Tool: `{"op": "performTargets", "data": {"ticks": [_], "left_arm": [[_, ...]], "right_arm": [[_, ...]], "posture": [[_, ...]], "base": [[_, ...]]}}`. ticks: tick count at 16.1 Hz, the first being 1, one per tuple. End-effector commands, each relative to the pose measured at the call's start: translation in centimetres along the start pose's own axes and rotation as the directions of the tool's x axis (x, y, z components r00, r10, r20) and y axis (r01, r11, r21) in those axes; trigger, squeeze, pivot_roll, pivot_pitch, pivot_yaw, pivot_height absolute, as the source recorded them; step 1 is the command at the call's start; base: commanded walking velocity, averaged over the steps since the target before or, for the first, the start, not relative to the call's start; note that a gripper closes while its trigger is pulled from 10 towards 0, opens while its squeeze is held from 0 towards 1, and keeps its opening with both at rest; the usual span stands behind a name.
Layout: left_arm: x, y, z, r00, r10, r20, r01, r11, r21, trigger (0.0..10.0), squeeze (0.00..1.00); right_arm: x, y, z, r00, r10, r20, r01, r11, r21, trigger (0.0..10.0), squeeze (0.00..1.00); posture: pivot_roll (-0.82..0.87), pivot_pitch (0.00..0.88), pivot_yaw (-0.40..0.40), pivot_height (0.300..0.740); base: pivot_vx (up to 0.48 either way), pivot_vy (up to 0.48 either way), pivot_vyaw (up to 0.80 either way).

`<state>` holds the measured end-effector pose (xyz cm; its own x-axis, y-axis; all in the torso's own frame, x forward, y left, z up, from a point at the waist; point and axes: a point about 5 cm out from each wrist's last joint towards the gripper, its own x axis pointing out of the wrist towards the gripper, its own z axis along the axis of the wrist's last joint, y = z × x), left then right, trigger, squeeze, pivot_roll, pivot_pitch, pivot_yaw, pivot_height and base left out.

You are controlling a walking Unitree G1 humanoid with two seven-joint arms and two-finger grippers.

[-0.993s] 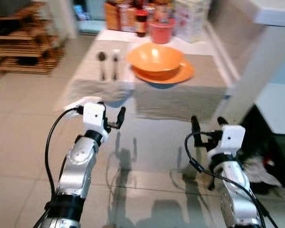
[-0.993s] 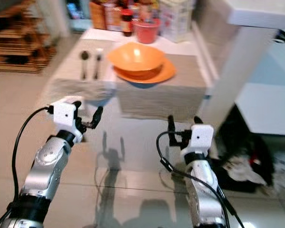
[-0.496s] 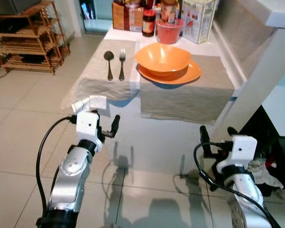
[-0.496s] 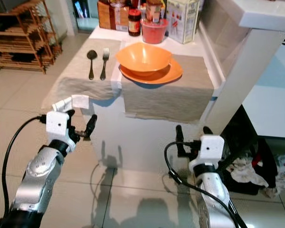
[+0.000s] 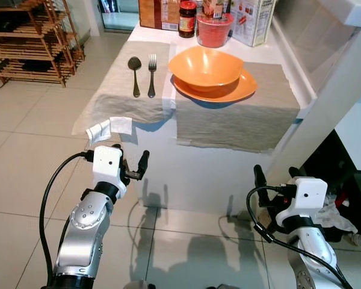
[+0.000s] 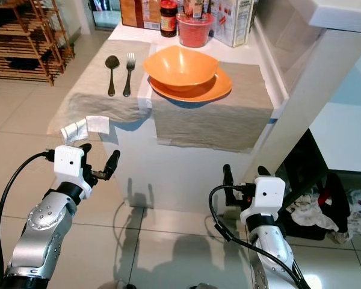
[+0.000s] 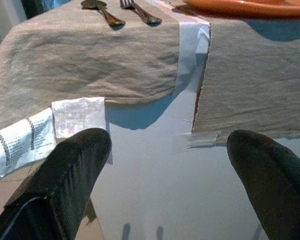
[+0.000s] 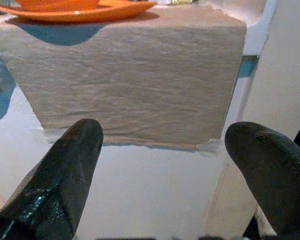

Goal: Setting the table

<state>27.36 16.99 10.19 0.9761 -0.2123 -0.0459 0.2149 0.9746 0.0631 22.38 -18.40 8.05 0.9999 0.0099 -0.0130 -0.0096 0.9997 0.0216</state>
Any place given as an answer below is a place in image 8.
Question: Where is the grey tape piece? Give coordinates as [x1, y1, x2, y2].
[196, 138, 225, 158]

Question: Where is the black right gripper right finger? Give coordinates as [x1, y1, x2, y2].
[224, 121, 300, 240]

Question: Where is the white kitchen counter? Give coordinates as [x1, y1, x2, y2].
[242, 0, 300, 142]

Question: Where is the beige cloth placemat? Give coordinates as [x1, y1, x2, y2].
[0, 4, 248, 152]

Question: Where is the orange bowl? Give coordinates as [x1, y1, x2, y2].
[14, 0, 101, 11]

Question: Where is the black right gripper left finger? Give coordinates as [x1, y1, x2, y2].
[0, 118, 104, 240]

